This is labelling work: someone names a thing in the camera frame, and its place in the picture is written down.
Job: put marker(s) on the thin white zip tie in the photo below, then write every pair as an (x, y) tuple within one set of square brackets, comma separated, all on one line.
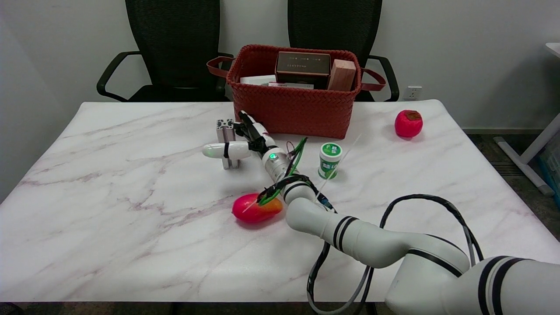
[(341, 162)]

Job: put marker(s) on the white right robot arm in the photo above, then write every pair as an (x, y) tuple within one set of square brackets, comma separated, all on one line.
[(372, 236)]

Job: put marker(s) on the black mesh office chair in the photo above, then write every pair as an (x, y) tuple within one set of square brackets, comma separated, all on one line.
[(175, 48), (334, 26)]

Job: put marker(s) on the red apple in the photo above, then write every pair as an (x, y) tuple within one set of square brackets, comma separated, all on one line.
[(408, 124)]

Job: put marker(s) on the light wooden block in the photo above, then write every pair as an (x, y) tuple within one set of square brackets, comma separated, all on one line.
[(341, 75)]

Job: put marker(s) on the green white gum bottle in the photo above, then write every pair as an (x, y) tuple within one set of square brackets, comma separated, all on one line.
[(329, 161)]

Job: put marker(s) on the red woven basket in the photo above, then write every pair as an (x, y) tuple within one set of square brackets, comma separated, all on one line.
[(291, 109)]

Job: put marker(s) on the red orange mango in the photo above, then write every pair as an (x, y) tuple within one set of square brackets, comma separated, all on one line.
[(247, 212)]

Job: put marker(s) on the flat white pink box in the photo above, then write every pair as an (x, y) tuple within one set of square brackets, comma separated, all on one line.
[(291, 85)]

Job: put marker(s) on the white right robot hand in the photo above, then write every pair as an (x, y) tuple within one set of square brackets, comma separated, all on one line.
[(234, 150)]

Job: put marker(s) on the white wall socket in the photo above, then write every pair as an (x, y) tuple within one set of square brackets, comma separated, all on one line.
[(413, 92)]

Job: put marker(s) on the dark brown box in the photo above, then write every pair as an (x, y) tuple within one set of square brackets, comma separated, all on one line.
[(302, 65)]

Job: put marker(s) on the silver aluminium extrusion block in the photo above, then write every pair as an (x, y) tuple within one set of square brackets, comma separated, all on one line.
[(225, 131)]

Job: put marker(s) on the blue storage bin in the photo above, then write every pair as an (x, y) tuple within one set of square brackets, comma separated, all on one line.
[(552, 166)]

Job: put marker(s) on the white desk frame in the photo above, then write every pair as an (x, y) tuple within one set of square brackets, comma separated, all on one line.
[(523, 170)]

